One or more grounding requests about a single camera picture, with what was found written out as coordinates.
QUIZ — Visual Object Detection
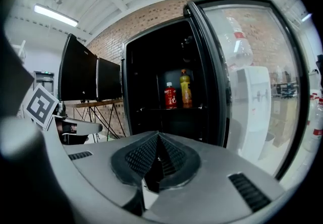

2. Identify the empty jug with red label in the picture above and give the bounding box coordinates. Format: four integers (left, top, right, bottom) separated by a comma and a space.
302, 113, 323, 153
309, 93, 323, 118

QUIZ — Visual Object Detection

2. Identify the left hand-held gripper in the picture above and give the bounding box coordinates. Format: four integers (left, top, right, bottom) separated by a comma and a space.
24, 84, 103, 143

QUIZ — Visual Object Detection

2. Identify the white water dispenser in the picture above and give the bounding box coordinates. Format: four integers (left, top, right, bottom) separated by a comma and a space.
236, 66, 273, 162

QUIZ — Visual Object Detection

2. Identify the large clear water jug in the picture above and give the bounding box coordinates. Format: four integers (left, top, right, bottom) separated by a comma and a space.
224, 16, 254, 67

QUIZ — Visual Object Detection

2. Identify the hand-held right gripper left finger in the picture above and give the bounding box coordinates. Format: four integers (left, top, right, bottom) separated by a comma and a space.
44, 131, 159, 218

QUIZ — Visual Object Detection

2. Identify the black mini fridge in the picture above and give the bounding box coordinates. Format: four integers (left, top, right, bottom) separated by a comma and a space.
121, 0, 311, 181

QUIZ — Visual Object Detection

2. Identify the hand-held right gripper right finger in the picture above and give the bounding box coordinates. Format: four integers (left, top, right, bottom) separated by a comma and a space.
142, 131, 287, 224

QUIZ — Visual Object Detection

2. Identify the grey door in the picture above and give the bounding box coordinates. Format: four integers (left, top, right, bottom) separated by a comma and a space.
33, 70, 56, 97

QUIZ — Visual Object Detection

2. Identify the white tiled floor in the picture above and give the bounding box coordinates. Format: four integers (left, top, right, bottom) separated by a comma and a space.
63, 127, 313, 208

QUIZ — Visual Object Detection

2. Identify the orange drink bottle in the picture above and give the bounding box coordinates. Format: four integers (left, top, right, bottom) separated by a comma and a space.
180, 69, 193, 108

